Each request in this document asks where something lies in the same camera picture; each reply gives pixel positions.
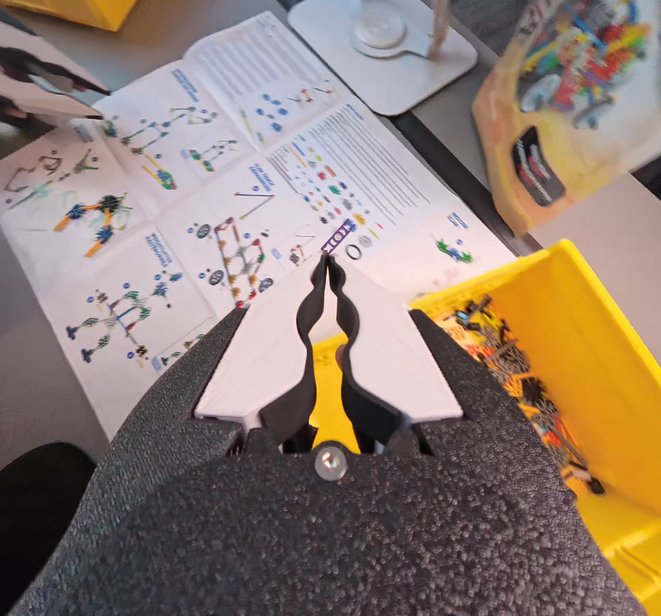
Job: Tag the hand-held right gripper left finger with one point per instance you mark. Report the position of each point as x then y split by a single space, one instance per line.
253 368

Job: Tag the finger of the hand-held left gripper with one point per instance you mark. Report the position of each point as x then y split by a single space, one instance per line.
26 38
46 107

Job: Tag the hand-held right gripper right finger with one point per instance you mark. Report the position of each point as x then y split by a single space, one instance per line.
406 368

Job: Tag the pile of black orange pieces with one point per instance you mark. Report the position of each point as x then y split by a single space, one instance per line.
506 358

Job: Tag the blue plastic connector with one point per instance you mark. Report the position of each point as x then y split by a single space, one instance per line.
77 211
103 234

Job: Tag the black plastic connector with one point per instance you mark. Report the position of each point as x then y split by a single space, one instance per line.
119 203

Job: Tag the purple clip connector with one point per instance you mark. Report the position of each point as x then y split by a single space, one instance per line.
339 234

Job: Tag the white instruction sheet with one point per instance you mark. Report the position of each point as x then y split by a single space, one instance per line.
227 69

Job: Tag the toy set cardboard box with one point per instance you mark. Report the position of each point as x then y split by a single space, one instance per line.
578 141

